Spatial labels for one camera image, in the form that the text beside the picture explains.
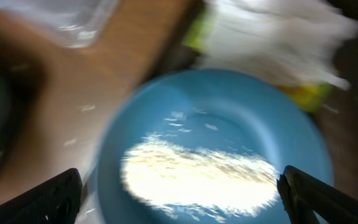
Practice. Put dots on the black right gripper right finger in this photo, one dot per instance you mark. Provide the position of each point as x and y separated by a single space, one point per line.
304 197

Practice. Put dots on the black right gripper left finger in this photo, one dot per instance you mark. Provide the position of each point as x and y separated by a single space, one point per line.
57 200

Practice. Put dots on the dark blue plate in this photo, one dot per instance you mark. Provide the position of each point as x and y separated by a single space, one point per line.
216 109

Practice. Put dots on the green yellow wrapper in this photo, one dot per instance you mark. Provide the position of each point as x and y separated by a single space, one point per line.
308 97

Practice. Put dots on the pile of white rice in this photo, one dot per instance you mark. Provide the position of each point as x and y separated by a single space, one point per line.
175 179

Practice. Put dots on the crumpled white napkin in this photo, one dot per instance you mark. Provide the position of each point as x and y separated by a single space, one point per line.
282 42

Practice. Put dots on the clear plastic bin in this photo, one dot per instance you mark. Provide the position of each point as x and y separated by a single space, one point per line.
69 23

